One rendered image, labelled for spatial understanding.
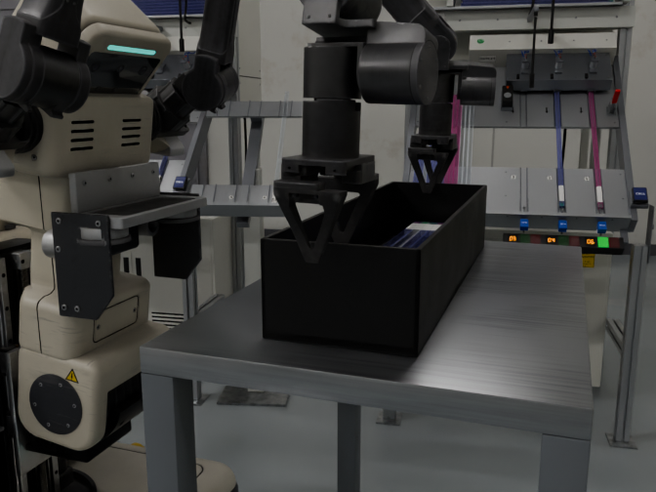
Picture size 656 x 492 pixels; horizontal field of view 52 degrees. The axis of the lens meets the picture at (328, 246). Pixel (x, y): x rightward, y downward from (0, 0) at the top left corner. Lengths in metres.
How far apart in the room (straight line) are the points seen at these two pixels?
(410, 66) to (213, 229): 2.08
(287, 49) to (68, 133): 4.25
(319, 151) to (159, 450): 0.37
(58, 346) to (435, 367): 0.67
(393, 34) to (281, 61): 4.64
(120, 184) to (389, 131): 4.06
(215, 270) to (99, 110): 1.62
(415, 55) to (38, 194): 0.71
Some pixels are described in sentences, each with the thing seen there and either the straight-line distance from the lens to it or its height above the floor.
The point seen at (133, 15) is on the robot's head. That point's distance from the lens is 1.18.
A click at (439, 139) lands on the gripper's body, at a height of 0.99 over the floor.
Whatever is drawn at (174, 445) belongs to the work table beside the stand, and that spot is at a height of 0.69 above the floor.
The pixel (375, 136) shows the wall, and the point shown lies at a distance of 5.11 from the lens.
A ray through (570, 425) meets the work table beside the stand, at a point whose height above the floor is 0.78.
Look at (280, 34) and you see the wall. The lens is 5.28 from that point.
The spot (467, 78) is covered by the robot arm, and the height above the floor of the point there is 1.09.
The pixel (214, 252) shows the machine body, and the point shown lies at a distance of 2.66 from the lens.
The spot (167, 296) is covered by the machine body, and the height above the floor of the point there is 0.30.
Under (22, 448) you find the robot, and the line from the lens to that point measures 1.35.
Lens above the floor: 1.05
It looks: 12 degrees down
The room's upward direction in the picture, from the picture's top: straight up
